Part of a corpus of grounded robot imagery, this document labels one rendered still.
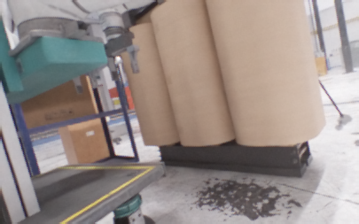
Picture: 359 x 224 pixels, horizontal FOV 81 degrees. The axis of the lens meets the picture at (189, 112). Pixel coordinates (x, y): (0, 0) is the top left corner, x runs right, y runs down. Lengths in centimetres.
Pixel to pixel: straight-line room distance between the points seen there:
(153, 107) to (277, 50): 92
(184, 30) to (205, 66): 23
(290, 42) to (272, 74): 15
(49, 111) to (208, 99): 95
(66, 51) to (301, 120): 91
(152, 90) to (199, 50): 49
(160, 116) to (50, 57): 106
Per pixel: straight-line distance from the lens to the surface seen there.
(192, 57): 123
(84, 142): 219
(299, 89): 103
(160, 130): 154
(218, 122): 123
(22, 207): 70
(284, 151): 121
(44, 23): 64
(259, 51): 101
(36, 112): 150
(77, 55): 60
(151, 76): 153
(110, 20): 94
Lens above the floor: 52
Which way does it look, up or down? 5 degrees down
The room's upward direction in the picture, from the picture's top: 13 degrees counter-clockwise
